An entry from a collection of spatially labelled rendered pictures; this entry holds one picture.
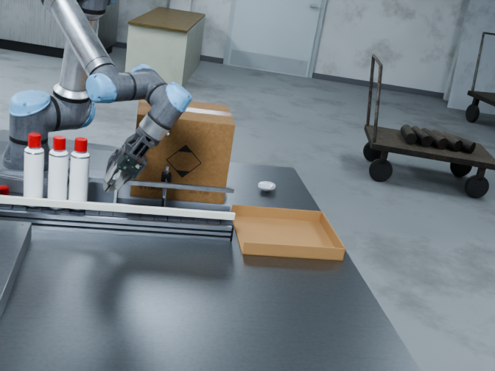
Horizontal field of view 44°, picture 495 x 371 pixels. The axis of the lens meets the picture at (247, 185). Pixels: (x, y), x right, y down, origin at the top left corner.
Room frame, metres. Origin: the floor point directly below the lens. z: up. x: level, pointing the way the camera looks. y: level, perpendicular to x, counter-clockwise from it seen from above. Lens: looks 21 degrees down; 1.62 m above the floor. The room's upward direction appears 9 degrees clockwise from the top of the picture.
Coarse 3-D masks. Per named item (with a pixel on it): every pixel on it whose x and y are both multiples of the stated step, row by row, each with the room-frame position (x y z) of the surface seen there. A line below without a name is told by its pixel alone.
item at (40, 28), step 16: (0, 0) 7.58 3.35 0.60; (16, 0) 7.58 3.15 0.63; (32, 0) 7.59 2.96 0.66; (0, 16) 7.58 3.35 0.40; (16, 16) 7.58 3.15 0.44; (32, 16) 7.59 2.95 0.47; (48, 16) 7.59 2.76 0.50; (112, 16) 8.28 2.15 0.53; (0, 32) 7.58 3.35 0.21; (16, 32) 7.58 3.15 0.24; (32, 32) 7.59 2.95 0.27; (48, 32) 7.59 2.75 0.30; (96, 32) 7.60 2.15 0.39; (112, 32) 8.35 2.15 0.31; (0, 48) 7.62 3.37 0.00; (16, 48) 7.63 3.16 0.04; (32, 48) 7.63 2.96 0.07; (48, 48) 7.64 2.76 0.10; (64, 48) 7.60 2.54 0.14
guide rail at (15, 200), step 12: (24, 204) 1.48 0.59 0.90; (36, 204) 1.49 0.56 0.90; (48, 204) 1.50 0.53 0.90; (60, 204) 1.50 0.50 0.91; (72, 204) 1.51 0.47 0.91; (84, 204) 1.52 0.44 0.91; (96, 204) 1.52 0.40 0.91; (108, 204) 1.53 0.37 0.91; (120, 204) 1.55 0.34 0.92; (192, 216) 1.58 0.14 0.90; (204, 216) 1.59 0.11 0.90; (216, 216) 1.59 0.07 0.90; (228, 216) 1.60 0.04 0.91
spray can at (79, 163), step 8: (80, 144) 1.54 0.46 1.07; (72, 152) 1.54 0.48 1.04; (80, 152) 1.54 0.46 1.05; (72, 160) 1.53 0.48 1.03; (80, 160) 1.53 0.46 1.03; (88, 160) 1.55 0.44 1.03; (72, 168) 1.53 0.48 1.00; (80, 168) 1.53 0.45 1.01; (88, 168) 1.55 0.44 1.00; (72, 176) 1.53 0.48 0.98; (80, 176) 1.53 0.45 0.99; (88, 176) 1.56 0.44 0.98; (72, 184) 1.53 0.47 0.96; (80, 184) 1.53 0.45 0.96; (72, 192) 1.53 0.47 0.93; (80, 192) 1.53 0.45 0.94; (80, 200) 1.53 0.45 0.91; (72, 208) 1.53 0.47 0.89
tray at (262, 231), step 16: (240, 208) 1.78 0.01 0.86; (256, 208) 1.79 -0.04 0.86; (272, 208) 1.80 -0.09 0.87; (240, 224) 1.72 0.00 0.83; (256, 224) 1.74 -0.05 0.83; (272, 224) 1.76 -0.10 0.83; (288, 224) 1.78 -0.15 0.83; (304, 224) 1.80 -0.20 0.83; (320, 224) 1.82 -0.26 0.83; (240, 240) 1.61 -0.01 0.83; (256, 240) 1.62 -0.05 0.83; (272, 240) 1.64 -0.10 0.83; (288, 240) 1.66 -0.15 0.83; (304, 240) 1.68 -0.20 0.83; (320, 240) 1.69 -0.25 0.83; (336, 240) 1.66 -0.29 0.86; (272, 256) 1.54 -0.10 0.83; (288, 256) 1.55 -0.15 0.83; (304, 256) 1.56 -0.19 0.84; (320, 256) 1.57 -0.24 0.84; (336, 256) 1.58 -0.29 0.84
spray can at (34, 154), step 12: (36, 132) 1.54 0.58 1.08; (36, 144) 1.52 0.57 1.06; (24, 156) 1.51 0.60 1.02; (36, 156) 1.51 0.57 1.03; (24, 168) 1.51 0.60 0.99; (36, 168) 1.51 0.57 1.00; (24, 180) 1.51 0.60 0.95; (36, 180) 1.51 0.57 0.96; (24, 192) 1.51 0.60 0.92; (36, 192) 1.51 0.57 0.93
